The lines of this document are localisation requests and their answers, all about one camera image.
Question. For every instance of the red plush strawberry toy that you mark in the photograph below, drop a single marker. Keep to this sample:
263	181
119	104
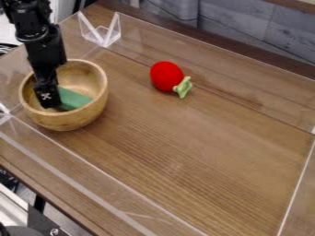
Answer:
168	78

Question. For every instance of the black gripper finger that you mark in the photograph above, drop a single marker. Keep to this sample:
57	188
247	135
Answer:
46	94

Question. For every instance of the clear acrylic table barrier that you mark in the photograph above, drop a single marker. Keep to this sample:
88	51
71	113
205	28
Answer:
213	165

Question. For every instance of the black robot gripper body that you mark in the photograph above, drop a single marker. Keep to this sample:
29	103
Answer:
38	34

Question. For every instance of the green rectangular block stick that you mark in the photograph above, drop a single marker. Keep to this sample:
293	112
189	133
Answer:
71	100

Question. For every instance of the grey post behind table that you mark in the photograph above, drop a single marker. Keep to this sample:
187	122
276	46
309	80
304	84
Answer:
53	6

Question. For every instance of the light wooden bowl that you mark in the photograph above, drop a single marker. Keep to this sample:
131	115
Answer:
80	76

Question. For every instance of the black table clamp mount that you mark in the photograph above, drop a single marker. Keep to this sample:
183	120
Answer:
21	220

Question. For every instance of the clear acrylic corner bracket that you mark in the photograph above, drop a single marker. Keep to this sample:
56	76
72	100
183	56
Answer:
100	35

